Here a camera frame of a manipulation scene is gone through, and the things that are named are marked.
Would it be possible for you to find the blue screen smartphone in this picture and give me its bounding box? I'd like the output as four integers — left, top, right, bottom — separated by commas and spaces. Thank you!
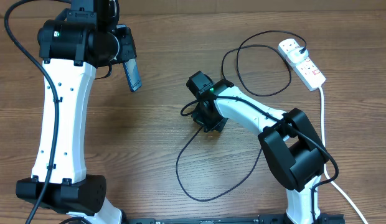
123, 58, 142, 92

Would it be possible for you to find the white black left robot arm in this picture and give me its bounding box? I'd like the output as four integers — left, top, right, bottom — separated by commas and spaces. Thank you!
16, 1, 141, 223

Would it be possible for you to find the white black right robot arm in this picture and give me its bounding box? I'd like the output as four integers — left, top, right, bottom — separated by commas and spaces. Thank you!
186, 71, 335, 223

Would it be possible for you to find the white charger adapter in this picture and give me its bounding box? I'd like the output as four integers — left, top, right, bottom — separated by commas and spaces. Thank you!
286, 47, 309, 67

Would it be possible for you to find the white power strip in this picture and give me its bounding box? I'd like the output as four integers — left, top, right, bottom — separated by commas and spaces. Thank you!
278, 39, 326, 91

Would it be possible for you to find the white power strip cord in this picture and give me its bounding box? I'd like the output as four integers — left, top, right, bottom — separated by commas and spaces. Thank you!
318, 86, 370, 224

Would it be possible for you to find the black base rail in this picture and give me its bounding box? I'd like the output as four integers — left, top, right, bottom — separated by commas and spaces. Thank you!
121, 214, 346, 224

